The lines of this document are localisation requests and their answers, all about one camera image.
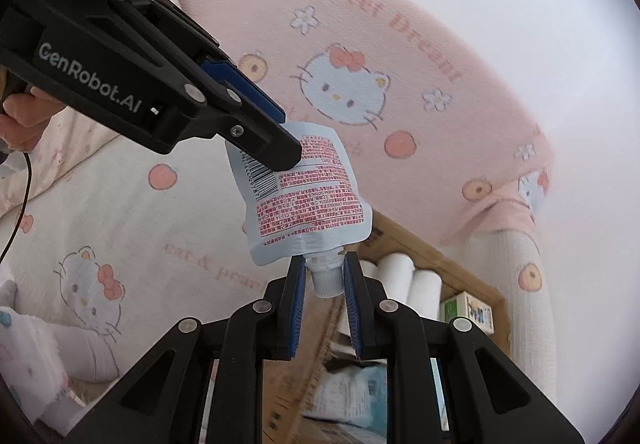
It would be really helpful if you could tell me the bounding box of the pink printed blanket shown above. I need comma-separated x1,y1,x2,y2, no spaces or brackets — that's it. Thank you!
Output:
0,0,558,425

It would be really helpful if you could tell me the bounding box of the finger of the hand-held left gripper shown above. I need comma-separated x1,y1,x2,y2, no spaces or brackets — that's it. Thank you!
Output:
109,0,287,124
159,89,305,173

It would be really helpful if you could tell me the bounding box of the cartoon print green label box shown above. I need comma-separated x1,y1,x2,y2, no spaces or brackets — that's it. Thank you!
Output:
440,291,496,336

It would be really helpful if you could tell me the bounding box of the white plush toy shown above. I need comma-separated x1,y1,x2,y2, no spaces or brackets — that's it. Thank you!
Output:
0,281,121,425

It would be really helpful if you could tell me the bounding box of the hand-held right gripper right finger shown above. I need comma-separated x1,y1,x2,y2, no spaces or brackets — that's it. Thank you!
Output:
342,251,586,444

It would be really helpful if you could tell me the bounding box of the black cable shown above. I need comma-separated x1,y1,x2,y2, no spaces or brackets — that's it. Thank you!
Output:
0,149,33,265

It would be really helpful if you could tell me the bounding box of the brown cardboard box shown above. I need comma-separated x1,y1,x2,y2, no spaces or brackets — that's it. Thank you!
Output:
260,211,512,444

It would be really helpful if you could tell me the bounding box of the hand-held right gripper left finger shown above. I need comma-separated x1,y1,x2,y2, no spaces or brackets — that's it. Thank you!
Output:
62,254,307,444

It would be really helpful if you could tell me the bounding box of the white spout pouch red print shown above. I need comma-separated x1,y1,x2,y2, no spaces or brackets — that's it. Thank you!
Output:
224,120,373,300

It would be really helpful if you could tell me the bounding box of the person's left hand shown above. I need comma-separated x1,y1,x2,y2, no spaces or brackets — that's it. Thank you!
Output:
0,86,68,152

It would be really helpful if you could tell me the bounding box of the white paper roll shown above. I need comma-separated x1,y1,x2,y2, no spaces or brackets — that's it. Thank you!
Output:
377,251,416,309
407,269,442,320
361,260,382,296

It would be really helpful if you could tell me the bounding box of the patterned tissue packet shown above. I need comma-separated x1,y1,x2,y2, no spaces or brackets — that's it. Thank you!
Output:
307,364,388,425

